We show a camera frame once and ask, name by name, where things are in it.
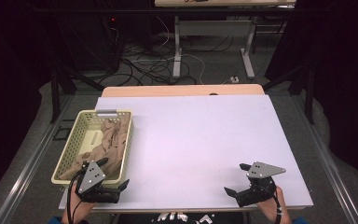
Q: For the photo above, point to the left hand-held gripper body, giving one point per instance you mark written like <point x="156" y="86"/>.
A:
<point x="90" y="183"/>

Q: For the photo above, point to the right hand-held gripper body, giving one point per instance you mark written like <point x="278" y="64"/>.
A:
<point x="258" y="186"/>

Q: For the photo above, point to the beige cloth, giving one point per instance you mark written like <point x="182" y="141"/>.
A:
<point x="113" y="140"/>

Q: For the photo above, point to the pale yellow perforated plastic basket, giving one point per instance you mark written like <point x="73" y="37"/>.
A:
<point x="74" y="140"/>

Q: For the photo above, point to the person's right hand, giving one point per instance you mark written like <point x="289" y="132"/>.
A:
<point x="269" y="207"/>

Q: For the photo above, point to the person's left hand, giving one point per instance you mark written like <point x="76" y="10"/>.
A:
<point x="82" y="209"/>

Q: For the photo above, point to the white table mat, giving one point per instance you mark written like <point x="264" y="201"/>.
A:
<point x="199" y="140"/>

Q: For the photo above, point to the person's dark printed clothing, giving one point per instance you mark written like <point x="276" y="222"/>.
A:
<point x="183" y="217"/>

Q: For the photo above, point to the black metal stand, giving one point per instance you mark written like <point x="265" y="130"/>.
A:
<point x="56" y="93"/>
<point x="308" y="90"/>

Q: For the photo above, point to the white plug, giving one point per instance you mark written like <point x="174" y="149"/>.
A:
<point x="234" y="79"/>

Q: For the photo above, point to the wooden table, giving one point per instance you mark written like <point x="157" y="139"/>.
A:
<point x="167" y="90"/>

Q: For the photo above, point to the dark cabinet with red light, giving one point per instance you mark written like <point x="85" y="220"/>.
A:
<point x="102" y="40"/>

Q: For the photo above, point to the white-legged desk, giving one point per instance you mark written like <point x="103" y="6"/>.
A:
<point x="211" y="28"/>

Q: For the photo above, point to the black square floor frame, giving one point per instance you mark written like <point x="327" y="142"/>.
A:
<point x="62" y="133"/>

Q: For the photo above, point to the metal floor rail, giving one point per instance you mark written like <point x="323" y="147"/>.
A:
<point x="28" y="161"/>
<point x="326" y="155"/>

